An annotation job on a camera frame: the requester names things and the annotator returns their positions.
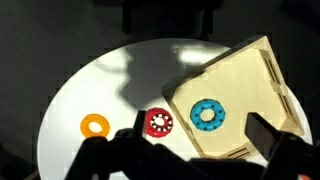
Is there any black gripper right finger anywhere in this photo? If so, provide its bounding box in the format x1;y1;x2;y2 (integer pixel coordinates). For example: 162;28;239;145
245;112;285;158

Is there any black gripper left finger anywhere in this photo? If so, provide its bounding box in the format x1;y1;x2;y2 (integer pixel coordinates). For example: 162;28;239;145
133;110;148;137

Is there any orange ring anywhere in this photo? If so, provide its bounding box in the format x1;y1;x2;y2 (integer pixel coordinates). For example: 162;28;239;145
79;113;111;139

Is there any wooden tray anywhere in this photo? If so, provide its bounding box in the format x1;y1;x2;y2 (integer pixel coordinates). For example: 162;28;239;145
161;35;306;161

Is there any red ring with white dots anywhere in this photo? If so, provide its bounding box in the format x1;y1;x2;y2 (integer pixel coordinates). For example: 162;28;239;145
143;107;175;138

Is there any blue ring with dark dots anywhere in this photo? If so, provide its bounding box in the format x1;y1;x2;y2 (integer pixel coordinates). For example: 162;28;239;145
189;98;227;132

